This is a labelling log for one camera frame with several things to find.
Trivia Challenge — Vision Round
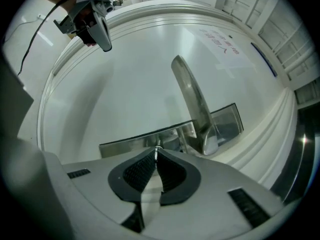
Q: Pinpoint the white door frame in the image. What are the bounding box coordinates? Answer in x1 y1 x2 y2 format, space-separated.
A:
36 0 300 192

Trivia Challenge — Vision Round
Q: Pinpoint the silver metal door lock plate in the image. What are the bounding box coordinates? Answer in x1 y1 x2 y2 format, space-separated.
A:
98 103 245 160

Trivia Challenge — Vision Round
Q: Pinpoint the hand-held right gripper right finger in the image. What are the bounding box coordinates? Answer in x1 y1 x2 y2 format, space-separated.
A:
141 147 286 239

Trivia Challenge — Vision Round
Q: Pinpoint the white framed window wall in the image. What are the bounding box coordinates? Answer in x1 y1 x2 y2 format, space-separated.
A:
214 0 315 91

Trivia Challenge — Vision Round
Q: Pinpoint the white door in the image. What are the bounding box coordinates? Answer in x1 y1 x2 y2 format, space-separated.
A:
39 11 288 165

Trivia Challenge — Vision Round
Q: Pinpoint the black cable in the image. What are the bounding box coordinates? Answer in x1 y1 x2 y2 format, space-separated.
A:
16 0 80 77

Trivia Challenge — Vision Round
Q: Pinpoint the white paper sign red print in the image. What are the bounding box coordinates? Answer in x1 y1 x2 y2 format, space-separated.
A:
184 25 259 73

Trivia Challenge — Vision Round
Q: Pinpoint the small silver key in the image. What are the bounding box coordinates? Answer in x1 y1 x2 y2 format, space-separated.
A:
154 140 163 164

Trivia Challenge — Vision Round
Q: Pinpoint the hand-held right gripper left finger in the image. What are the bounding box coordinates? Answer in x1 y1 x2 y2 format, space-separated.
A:
59 145 158 235

